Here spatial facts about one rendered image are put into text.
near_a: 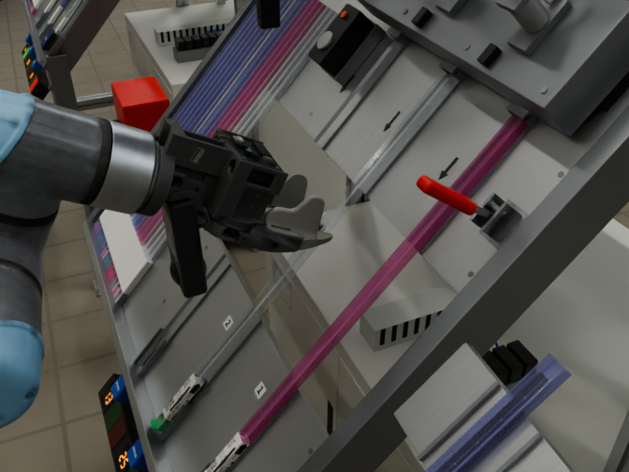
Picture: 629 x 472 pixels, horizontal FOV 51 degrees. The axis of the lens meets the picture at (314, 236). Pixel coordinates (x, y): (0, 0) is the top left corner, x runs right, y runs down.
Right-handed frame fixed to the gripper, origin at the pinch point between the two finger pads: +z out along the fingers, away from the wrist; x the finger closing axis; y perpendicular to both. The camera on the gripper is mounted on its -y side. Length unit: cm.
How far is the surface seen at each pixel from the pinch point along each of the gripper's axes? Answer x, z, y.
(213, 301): 8.0, -2.7, -15.5
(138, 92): 85, 5, -17
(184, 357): 5.5, -4.4, -22.4
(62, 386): 85, 14, -101
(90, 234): 42, -8, -29
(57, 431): 70, 12, -102
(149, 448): -2.6, -8.3, -29.1
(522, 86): -13.7, 0.8, 23.6
